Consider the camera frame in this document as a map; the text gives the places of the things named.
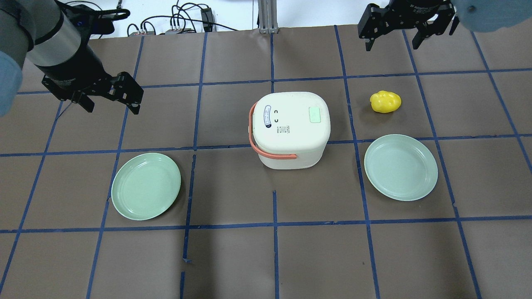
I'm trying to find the green plate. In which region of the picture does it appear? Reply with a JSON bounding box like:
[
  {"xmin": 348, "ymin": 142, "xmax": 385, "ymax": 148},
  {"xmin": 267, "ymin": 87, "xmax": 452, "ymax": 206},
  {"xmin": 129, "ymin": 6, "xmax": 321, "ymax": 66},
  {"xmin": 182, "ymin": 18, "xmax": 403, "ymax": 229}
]
[
  {"xmin": 364, "ymin": 134, "xmax": 438, "ymax": 202},
  {"xmin": 111, "ymin": 152, "xmax": 181, "ymax": 221}
]

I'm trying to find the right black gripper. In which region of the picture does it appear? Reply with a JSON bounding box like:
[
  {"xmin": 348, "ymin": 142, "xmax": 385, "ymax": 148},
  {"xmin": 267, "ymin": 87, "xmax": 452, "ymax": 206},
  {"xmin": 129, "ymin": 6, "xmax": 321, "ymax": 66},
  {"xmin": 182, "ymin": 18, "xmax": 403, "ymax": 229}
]
[{"xmin": 358, "ymin": 0, "xmax": 460, "ymax": 51}]

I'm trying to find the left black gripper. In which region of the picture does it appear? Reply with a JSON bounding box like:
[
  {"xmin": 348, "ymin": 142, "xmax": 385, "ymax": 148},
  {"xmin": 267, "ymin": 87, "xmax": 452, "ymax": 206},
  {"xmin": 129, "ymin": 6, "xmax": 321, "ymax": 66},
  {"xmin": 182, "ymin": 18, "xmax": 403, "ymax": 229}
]
[{"xmin": 41, "ymin": 45, "xmax": 144, "ymax": 115}]

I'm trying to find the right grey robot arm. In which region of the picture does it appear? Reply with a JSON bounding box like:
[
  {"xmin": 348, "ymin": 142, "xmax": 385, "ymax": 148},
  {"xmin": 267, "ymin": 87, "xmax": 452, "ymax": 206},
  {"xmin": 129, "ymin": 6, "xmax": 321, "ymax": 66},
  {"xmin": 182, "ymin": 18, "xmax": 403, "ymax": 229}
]
[{"xmin": 357, "ymin": 0, "xmax": 532, "ymax": 51}]

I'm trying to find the left green plate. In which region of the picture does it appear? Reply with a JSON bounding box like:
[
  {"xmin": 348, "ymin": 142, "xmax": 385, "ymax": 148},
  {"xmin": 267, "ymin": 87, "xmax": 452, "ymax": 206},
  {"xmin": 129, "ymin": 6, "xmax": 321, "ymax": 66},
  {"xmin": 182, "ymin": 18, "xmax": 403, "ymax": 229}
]
[{"xmin": 111, "ymin": 152, "xmax": 181, "ymax": 221}]

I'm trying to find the black cables and power strip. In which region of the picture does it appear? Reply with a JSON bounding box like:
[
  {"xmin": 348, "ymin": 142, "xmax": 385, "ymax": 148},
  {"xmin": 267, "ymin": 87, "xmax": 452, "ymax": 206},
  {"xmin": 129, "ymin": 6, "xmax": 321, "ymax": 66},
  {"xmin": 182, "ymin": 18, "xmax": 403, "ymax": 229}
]
[{"xmin": 62, "ymin": 0, "xmax": 250, "ymax": 38}]

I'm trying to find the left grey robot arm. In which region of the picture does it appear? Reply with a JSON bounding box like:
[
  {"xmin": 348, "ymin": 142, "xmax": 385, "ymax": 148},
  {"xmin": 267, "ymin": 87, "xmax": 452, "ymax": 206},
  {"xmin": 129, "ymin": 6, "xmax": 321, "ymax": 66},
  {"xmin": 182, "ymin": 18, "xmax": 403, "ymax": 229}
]
[{"xmin": 0, "ymin": 0, "xmax": 144, "ymax": 115}]

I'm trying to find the aluminium frame post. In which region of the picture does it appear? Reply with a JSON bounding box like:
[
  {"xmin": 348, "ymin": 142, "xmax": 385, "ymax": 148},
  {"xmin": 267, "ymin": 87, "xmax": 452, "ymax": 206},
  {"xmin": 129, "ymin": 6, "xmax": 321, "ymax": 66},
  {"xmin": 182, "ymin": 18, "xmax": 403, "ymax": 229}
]
[{"xmin": 258, "ymin": 0, "xmax": 279, "ymax": 34}]

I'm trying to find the white rice cooker orange handle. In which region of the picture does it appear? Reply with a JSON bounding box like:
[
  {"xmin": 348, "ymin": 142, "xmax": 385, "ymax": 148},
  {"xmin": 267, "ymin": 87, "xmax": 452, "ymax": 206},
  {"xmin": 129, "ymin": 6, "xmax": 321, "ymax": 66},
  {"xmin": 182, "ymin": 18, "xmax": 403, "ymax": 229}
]
[{"xmin": 249, "ymin": 92, "xmax": 331, "ymax": 170}]

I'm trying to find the yellow toy pepper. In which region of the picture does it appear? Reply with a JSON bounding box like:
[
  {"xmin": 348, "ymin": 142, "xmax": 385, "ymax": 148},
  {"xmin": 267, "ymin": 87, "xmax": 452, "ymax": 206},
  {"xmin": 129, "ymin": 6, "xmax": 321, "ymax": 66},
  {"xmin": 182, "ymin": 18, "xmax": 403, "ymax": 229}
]
[{"xmin": 370, "ymin": 91, "xmax": 402, "ymax": 113}]

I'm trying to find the right green plate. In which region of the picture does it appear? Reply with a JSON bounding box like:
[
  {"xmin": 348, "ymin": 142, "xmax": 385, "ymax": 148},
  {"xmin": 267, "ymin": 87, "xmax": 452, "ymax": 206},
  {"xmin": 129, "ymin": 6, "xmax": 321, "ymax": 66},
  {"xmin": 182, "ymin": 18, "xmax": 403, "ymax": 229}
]
[{"xmin": 364, "ymin": 134, "xmax": 438, "ymax": 202}]

